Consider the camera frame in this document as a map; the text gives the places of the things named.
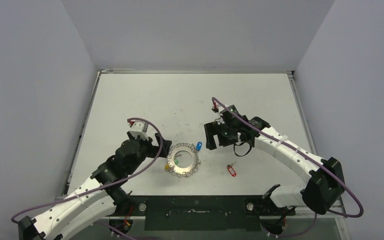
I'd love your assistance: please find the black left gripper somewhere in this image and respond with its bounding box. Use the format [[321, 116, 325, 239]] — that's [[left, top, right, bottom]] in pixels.
[[127, 130, 172, 175]]

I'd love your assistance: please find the metal ring disc with keyrings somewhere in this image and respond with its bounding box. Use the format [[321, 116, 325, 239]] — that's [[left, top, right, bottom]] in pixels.
[[165, 143, 201, 178]]

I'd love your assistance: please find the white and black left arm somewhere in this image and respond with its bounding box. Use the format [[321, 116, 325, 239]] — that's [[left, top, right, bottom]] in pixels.
[[17, 132, 173, 240]]

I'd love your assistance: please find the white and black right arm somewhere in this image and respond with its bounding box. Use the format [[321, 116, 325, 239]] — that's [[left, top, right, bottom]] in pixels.
[[204, 104, 345, 215]]

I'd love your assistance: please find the red key tag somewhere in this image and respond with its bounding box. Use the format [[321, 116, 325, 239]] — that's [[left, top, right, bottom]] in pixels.
[[227, 165, 237, 177]]

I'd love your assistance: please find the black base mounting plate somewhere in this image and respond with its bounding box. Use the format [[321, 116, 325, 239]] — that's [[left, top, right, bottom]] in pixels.
[[108, 195, 296, 234]]

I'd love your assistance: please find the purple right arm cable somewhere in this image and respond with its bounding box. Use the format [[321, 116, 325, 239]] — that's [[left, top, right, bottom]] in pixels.
[[211, 96, 365, 239]]

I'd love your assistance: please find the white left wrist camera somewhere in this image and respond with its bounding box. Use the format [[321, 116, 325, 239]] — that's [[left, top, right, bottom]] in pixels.
[[128, 120, 149, 141]]

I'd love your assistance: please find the aluminium frame rail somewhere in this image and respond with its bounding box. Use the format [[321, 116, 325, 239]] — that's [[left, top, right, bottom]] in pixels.
[[47, 195, 348, 220]]

